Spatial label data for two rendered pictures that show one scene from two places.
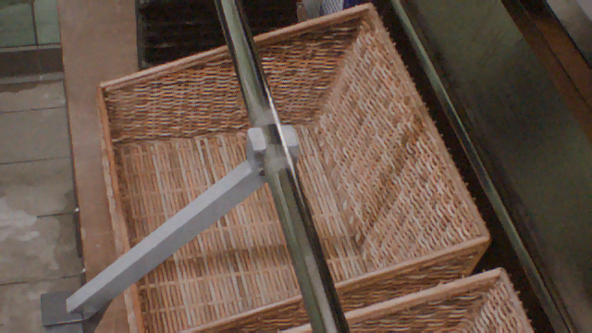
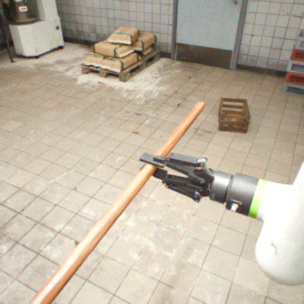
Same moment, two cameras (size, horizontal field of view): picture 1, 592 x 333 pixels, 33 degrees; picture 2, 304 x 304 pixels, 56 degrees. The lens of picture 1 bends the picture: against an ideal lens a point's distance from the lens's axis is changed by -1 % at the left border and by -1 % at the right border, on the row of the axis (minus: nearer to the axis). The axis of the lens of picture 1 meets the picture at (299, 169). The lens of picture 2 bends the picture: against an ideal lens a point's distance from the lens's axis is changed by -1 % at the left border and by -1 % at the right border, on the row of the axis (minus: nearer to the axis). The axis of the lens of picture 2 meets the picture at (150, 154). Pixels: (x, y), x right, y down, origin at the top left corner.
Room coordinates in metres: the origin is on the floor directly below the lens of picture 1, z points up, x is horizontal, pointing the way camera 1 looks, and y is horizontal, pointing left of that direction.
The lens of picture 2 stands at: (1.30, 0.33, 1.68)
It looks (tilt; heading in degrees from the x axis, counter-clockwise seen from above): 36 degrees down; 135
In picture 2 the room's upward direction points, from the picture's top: straight up
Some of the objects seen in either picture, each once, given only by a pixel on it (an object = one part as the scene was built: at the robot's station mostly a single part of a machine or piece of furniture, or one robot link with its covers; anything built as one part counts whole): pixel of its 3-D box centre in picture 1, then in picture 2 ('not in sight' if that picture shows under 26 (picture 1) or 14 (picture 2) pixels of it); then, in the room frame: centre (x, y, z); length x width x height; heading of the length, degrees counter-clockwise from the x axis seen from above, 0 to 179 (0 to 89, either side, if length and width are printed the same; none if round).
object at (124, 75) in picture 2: not in sight; (123, 61); (-2.38, 3.38, 0.07); 1.20 x 0.80 x 0.14; 108
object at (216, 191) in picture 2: not in sight; (210, 184); (1.04, 0.81, 1.20); 0.09 x 0.07 x 0.08; 17
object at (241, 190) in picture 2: not in sight; (240, 194); (1.11, 0.83, 1.20); 0.12 x 0.06 x 0.09; 107
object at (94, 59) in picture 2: not in sight; (102, 55); (-2.47, 3.04, 0.22); 0.62 x 0.36 x 0.15; 113
